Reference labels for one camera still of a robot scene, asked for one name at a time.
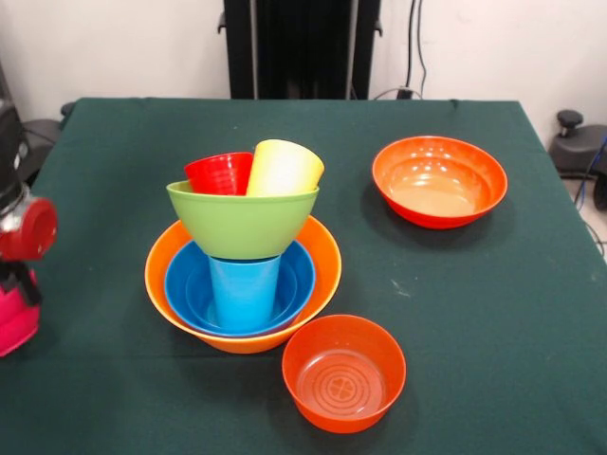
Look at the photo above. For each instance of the large orange bowl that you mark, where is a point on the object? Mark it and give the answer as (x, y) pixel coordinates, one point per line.
(246, 343)

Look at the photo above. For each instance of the wide red bowl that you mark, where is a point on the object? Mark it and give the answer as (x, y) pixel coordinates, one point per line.
(438, 189)

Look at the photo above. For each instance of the yellow cup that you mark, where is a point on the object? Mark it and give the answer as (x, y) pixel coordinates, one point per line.
(282, 168)

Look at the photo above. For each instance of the small red bowl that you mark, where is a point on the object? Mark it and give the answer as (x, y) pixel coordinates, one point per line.
(343, 346)

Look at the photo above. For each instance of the black caster base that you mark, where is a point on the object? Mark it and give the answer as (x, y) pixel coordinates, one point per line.
(40, 137)
(576, 147)

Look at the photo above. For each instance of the dark green tablecloth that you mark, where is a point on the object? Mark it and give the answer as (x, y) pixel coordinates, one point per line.
(427, 403)

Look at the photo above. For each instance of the large blue bowl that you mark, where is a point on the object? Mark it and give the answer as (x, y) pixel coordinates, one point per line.
(178, 284)

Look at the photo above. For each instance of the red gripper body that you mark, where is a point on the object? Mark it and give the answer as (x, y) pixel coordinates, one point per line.
(28, 232)

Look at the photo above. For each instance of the red cup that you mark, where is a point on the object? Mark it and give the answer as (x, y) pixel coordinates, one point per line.
(220, 173)

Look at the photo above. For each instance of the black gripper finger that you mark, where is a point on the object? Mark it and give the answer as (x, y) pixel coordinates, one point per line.
(28, 284)
(7, 277)

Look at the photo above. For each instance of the small blue bowl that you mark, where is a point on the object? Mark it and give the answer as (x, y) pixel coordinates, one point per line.
(196, 294)

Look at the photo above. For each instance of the blue cup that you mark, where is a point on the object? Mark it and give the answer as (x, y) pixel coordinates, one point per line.
(244, 294)

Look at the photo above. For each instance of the pink bowl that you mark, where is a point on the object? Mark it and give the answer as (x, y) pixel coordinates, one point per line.
(16, 322)

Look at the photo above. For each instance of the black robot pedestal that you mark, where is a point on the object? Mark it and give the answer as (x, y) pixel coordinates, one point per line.
(299, 47)

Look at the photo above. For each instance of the green bowl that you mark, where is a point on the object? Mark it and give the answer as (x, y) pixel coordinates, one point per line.
(242, 223)

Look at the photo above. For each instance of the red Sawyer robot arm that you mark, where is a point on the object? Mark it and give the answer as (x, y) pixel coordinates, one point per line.
(9, 151)

